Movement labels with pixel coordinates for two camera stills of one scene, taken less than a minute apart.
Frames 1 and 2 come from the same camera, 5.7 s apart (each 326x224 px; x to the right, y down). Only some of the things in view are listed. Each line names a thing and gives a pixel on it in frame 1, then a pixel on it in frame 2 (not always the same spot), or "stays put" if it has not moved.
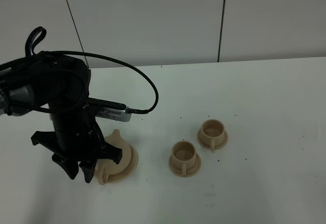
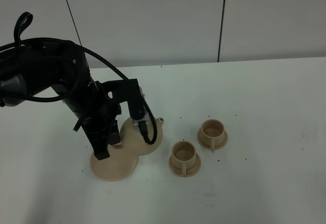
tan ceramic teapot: [106, 168] -> [132, 139]
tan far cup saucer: [225, 139] stays put
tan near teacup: [183, 156] stays put
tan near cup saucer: [190, 172] stays put
